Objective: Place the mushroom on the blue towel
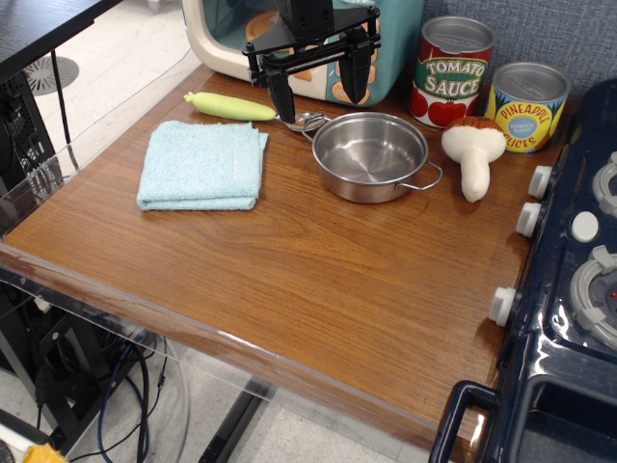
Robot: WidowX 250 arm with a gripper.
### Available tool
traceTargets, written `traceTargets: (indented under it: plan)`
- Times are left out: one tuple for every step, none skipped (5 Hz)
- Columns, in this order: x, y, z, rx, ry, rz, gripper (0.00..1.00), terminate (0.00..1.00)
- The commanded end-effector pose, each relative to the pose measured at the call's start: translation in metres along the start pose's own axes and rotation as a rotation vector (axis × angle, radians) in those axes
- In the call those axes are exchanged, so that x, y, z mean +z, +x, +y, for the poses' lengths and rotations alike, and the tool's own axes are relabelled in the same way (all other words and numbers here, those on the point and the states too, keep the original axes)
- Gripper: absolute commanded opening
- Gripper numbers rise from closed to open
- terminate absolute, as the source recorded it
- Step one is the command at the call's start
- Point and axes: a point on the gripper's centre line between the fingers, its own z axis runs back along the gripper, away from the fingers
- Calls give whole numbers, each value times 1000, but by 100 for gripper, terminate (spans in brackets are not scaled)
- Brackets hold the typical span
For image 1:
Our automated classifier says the pineapple slices can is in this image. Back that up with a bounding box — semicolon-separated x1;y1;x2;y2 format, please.
484;62;571;153

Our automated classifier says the clear acrylic barrier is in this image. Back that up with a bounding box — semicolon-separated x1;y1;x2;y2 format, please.
1;32;200;236

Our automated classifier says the black cable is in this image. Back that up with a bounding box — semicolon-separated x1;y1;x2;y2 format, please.
67;337;170;463

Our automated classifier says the plush mushroom toy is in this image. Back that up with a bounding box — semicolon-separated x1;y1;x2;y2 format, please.
442;117;506;203

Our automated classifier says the toy microwave oven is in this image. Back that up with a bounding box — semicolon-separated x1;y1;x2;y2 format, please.
181;0;424;107

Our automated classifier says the yellow object at corner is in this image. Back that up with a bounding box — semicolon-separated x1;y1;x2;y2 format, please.
22;444;67;463

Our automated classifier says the light blue folded towel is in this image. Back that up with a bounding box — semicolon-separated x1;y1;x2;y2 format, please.
137;121;268;211

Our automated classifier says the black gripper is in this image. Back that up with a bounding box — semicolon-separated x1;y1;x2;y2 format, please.
241;1;381;123

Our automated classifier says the spoon with green handle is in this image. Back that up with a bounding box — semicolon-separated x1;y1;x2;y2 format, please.
183;92;329;133

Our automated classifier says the stainless steel pot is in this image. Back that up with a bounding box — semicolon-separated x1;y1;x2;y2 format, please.
302;112;443;204

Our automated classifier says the blue cable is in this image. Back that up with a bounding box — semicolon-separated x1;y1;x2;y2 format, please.
96;342;151;463

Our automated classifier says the black side desk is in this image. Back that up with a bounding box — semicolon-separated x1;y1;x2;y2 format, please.
1;0;120;82

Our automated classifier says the tomato sauce can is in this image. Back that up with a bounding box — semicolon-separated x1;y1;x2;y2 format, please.
409;15;496;128

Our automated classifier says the dark blue toy stove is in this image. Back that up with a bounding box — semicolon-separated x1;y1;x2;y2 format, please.
430;80;616;462

